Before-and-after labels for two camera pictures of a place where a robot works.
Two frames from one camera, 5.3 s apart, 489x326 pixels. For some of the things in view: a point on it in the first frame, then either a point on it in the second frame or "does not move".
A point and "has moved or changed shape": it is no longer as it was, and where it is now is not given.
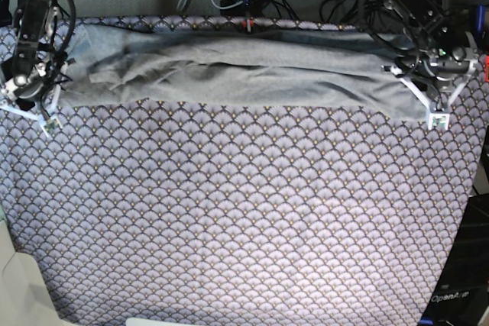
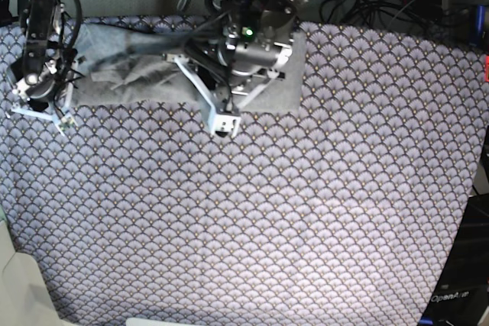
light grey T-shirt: (209, 66) has moved or changed shape
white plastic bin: (24, 298) does not move
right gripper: (448, 64) -> (250, 52)
